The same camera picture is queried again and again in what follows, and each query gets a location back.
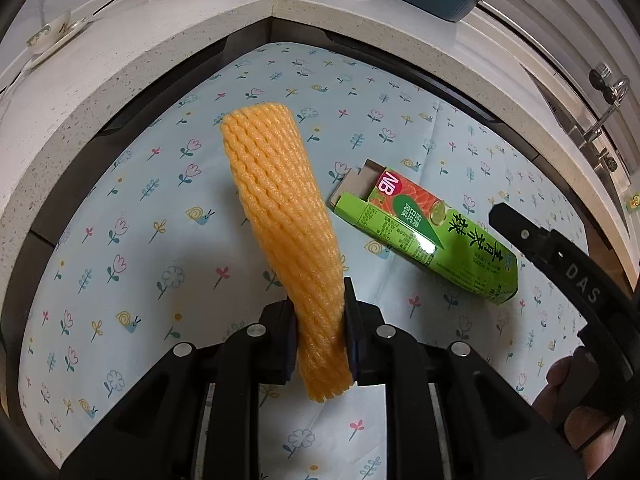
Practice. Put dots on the green carton box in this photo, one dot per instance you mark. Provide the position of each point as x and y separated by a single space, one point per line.
440 240

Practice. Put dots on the person's right hand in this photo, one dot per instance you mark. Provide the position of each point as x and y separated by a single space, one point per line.
557 390

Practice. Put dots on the orange foam fruit net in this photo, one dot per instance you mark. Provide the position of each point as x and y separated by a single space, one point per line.
280 210

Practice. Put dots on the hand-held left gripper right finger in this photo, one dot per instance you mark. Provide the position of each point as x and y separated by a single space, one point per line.
351 360

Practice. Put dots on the chrome kitchen faucet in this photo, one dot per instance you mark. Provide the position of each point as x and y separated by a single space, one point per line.
607 90

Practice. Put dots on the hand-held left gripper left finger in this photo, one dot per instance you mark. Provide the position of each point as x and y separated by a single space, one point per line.
289 340

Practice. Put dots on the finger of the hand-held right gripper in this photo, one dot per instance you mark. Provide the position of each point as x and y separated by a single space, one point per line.
525 237

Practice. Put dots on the floral ceramic bowl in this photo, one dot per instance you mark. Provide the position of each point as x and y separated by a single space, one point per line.
57 30

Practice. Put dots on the floral tablecloth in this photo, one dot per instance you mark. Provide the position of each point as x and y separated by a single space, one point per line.
150 210

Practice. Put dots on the white window blinds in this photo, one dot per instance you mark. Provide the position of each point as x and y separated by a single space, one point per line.
550 10

